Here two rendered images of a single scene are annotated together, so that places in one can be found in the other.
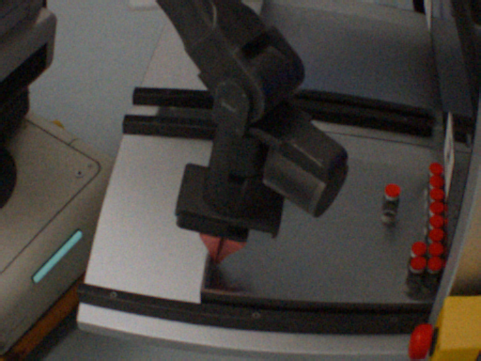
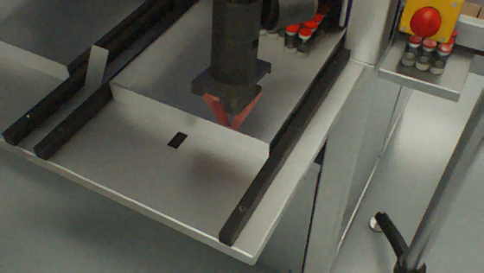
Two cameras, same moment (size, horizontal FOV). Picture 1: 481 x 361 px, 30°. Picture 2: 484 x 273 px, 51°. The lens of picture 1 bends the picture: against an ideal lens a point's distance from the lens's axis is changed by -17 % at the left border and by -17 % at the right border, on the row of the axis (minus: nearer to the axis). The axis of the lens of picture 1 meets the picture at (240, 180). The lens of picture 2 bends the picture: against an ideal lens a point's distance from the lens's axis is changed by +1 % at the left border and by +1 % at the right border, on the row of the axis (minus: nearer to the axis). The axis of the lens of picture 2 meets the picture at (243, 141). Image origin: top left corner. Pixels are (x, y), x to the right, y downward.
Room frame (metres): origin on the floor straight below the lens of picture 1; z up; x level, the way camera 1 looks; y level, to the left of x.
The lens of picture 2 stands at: (0.54, 0.46, 1.40)
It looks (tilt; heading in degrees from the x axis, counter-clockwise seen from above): 47 degrees down; 291
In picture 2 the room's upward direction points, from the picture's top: straight up
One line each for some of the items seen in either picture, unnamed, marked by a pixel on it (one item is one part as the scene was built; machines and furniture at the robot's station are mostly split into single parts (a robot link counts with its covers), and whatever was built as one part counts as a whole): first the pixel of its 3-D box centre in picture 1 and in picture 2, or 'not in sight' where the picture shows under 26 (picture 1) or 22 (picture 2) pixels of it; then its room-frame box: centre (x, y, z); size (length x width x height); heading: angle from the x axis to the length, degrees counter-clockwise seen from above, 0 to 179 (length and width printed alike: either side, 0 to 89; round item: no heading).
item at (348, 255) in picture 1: (368, 227); (242, 54); (0.78, -0.14, 0.90); 0.34 x 0.26 x 0.04; 83
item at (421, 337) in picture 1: (426, 341); (426, 21); (0.52, -0.19, 0.99); 0.04 x 0.04 x 0.04; 83
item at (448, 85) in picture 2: not in sight; (428, 60); (0.50, -0.27, 0.87); 0.14 x 0.13 x 0.02; 83
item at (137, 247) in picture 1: (318, 137); (132, 60); (0.95, -0.09, 0.87); 0.70 x 0.48 x 0.02; 173
